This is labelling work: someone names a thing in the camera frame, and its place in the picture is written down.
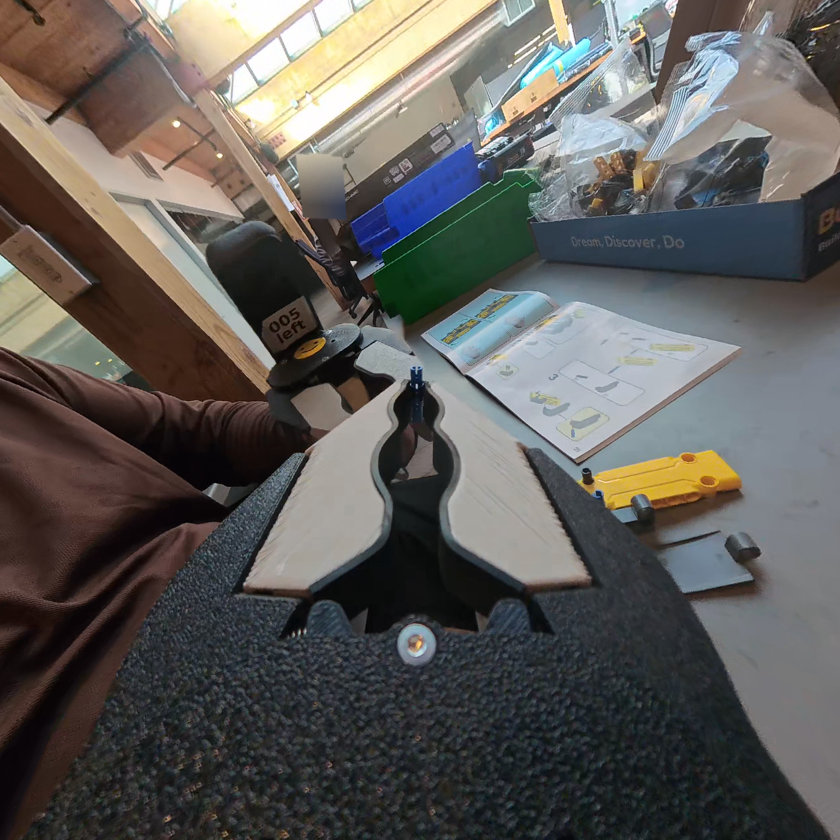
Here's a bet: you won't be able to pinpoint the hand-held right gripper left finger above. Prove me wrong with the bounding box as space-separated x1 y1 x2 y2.
243 379 411 598

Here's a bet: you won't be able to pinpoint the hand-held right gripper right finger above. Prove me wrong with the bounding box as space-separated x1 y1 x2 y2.
423 381 593 597

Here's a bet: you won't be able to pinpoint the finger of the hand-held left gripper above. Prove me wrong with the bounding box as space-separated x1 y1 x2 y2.
340 374 396 417
297 382 353 432

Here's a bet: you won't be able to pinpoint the yellow beam panel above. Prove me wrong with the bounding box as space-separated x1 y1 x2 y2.
577 449 744 513

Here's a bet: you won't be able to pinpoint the large clear bag yellow parts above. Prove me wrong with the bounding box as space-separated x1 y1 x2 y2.
528 13 840 221

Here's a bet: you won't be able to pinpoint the white clear plastic bag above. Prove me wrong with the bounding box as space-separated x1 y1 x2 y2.
646 49 742 165

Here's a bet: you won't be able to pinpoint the grey desk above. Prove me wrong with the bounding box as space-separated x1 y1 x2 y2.
387 256 840 840

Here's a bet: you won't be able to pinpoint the black office chair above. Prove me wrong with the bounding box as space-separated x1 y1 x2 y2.
205 220 383 343

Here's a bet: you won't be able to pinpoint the white instruction booklet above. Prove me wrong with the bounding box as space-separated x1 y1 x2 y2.
420 289 742 463

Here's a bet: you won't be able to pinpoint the stack of blue bins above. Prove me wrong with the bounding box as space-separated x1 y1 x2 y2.
350 140 508 261

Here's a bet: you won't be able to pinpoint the person's brown sweater torso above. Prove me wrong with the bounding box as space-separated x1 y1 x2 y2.
0 486 227 840

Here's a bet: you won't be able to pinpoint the wooden post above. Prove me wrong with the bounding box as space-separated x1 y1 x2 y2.
0 79 266 403

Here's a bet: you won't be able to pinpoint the grey wall plate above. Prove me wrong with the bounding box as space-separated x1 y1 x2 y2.
0 223 101 307

